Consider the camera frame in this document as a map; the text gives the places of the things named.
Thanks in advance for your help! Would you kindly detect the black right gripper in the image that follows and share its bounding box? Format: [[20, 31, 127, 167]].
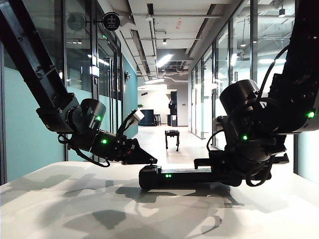
[[193, 148, 290, 188]]

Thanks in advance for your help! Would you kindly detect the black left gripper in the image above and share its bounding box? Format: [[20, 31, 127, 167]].
[[90, 129, 159, 165]]

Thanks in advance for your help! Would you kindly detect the black handheld remote control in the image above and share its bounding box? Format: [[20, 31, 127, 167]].
[[138, 163, 247, 190]]

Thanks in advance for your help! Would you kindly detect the black quadruped robot dog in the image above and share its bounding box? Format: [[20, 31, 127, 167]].
[[164, 129, 180, 152]]

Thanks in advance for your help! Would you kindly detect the dark teal counter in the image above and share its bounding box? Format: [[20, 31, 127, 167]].
[[138, 110, 156, 127]]

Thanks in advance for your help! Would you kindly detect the long linear ceiling light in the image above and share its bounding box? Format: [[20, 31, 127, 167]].
[[156, 54, 173, 68]]

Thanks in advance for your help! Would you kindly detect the round black hanging sign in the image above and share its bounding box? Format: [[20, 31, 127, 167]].
[[101, 11, 121, 31]]

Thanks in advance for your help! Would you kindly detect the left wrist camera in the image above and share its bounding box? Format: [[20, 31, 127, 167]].
[[116, 108, 146, 140]]

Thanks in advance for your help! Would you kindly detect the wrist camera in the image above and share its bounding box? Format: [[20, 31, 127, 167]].
[[116, 108, 146, 140], [212, 115, 233, 150]]

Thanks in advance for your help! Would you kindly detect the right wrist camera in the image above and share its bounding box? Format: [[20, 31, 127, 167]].
[[212, 115, 233, 150]]

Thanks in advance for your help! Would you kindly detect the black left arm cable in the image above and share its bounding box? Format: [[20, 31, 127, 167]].
[[57, 133, 111, 168]]

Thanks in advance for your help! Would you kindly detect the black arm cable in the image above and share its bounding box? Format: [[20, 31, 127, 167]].
[[256, 45, 291, 102], [57, 133, 111, 168]]

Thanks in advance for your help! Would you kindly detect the long black door handle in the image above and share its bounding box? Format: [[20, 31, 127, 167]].
[[107, 57, 115, 135]]

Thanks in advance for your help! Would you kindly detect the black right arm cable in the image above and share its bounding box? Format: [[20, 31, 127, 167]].
[[256, 45, 291, 102]]

